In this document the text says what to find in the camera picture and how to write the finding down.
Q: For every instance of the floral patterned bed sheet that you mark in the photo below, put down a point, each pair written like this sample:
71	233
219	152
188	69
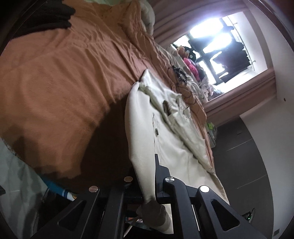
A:
203	89

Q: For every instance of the dark hanging clothes outside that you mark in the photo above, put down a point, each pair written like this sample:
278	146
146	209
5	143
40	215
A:
220	49

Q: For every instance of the brown black plush toy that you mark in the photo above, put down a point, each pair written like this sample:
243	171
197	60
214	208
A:
186	52

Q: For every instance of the black folded clothes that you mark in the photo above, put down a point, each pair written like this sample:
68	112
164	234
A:
51	15

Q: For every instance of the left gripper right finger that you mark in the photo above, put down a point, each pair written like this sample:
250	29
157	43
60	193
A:
199	212

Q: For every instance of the pink cloth on sill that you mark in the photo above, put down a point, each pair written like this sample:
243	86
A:
192	68

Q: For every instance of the white bedside shelf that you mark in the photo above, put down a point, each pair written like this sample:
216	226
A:
212	133

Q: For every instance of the orange-brown bed blanket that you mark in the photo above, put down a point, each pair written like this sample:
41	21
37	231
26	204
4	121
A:
64	93

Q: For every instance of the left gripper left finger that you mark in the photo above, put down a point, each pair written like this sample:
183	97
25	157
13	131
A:
98	213

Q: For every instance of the grey plush toy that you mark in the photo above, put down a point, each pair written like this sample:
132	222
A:
147	17

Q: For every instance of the cream white large garment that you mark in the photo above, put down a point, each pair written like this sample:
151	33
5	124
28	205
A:
160	130

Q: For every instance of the dark grey wardrobe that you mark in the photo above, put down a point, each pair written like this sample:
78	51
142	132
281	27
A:
241	170

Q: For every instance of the pink-brown curtain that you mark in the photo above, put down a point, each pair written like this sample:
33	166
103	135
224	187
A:
239	100
173	19

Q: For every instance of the right pink-brown curtain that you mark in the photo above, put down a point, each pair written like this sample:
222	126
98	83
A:
239	100

